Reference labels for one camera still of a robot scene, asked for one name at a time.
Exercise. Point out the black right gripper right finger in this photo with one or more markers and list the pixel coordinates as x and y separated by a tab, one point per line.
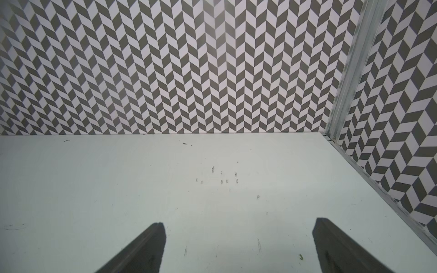
339	253

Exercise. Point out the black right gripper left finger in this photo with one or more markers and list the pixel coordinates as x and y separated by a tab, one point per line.
143	255

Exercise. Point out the aluminium corner post right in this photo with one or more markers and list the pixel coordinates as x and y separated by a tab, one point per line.
366	31

